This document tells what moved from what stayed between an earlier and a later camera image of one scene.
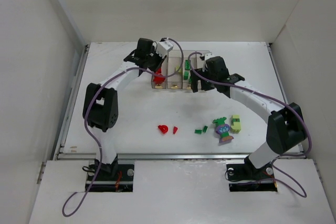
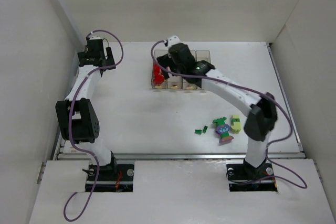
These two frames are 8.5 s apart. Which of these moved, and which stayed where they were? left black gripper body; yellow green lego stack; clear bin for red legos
Moved: left black gripper body
Stayed: clear bin for red legos; yellow green lego stack
